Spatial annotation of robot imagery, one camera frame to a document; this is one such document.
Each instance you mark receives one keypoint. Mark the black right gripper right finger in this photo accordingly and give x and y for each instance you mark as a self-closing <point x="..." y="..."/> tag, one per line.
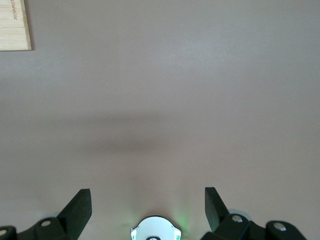
<point x="217" y="212"/>

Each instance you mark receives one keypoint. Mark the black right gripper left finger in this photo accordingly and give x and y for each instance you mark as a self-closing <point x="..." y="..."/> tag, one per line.
<point x="72" y="215"/>

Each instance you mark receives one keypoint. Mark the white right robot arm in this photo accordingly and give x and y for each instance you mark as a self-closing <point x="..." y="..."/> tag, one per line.
<point x="155" y="227"/>

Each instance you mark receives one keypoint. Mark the bamboo cutting board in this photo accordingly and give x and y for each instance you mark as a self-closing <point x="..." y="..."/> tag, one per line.
<point x="12" y="25"/>

